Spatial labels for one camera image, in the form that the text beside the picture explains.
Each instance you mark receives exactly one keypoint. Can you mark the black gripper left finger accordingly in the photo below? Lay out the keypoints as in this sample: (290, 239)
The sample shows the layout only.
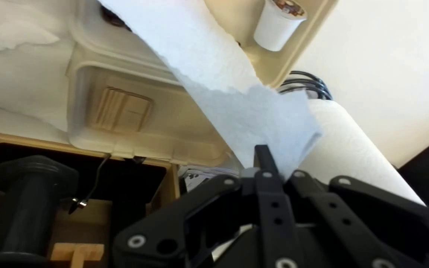
(183, 233)

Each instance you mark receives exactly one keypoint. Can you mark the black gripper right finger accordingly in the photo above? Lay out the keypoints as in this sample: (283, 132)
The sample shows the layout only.
(340, 224)

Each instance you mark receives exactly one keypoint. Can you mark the white paper towel roll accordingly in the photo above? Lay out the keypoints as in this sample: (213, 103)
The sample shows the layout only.
(317, 137)

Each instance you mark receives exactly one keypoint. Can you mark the wooden coffee station box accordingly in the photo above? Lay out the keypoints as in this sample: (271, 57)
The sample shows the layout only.
(155, 181)

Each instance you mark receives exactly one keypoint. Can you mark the black and white coffee grinder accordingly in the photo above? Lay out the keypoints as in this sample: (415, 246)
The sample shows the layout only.
(33, 190)

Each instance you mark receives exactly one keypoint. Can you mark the cream plastic divided tray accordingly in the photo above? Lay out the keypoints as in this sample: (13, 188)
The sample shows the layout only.
(124, 102)

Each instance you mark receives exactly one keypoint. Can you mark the white coffee pod cup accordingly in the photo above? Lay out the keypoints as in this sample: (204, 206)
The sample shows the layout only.
(278, 20)

